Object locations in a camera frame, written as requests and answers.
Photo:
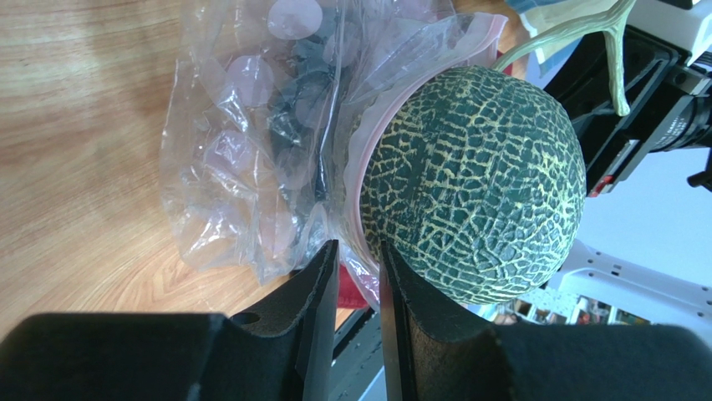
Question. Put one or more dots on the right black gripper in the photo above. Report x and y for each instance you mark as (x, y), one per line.
(668, 90)

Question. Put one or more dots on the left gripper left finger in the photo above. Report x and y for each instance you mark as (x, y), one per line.
(280, 348)

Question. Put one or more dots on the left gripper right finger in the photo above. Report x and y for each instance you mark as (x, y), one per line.
(435, 349)

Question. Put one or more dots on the green netted toy melon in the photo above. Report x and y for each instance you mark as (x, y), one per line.
(478, 179)

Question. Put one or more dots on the clear zip top bag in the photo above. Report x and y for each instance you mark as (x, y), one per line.
(275, 109)

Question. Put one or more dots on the red folded cloth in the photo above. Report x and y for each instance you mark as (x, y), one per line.
(349, 296)

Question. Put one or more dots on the aluminium frame rail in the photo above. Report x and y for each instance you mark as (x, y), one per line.
(357, 370)

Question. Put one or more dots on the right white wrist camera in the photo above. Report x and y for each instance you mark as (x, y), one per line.
(687, 28)

